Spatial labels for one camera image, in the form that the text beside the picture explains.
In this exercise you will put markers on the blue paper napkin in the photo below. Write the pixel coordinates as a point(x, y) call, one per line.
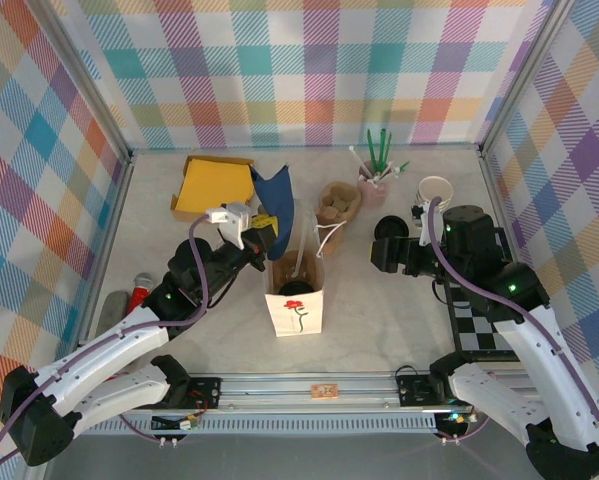
point(279, 195)

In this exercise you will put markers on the white straw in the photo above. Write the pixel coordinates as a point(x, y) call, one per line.
point(299, 267)

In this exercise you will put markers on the green cup with lid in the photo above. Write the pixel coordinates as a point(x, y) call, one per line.
point(295, 288)

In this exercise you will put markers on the stack of pulp cup carriers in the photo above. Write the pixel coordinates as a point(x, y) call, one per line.
point(336, 205)

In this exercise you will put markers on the white flower paper bag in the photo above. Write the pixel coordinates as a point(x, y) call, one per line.
point(294, 320)

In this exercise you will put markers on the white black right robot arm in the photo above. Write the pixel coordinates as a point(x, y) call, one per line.
point(529, 360)

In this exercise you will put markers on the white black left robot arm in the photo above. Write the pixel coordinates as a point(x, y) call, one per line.
point(104, 345)

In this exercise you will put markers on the stack of black cup lids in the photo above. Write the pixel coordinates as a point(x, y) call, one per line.
point(391, 227)

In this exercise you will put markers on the cardboard napkin box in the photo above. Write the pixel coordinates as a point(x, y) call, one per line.
point(179, 212)

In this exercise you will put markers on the stack of green paper cups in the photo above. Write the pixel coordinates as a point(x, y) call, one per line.
point(436, 190)

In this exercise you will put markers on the pink straw holder cup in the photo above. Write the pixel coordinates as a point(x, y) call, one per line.
point(371, 197)

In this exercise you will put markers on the yellow paper napkin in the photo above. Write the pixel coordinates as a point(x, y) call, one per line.
point(214, 185)

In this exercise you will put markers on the green-tipped wrapped straw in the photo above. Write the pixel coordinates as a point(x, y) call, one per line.
point(404, 165)

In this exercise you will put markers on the black white chessboard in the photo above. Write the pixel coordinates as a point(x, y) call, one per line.
point(479, 335)

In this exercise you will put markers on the white stirrer stick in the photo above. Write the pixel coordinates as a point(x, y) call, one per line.
point(357, 159)

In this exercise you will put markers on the green stirrer stick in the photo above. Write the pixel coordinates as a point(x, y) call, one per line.
point(371, 150)
point(382, 150)
point(388, 150)

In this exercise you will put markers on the small brown tag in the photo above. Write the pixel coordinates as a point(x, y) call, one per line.
point(324, 391)

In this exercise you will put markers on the small connector board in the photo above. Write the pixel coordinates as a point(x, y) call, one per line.
point(456, 419)
point(179, 424)

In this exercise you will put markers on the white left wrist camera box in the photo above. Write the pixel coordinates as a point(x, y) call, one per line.
point(229, 215)

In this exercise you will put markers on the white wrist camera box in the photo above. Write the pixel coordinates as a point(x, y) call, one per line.
point(229, 215)
point(419, 217)

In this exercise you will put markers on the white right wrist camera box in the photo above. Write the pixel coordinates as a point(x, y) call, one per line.
point(419, 217)

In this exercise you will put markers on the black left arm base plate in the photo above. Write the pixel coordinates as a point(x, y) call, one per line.
point(204, 392)

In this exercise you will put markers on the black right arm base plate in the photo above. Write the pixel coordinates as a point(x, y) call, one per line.
point(414, 390)

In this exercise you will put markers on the aluminium frame post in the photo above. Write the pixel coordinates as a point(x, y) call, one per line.
point(524, 75)
point(86, 85)

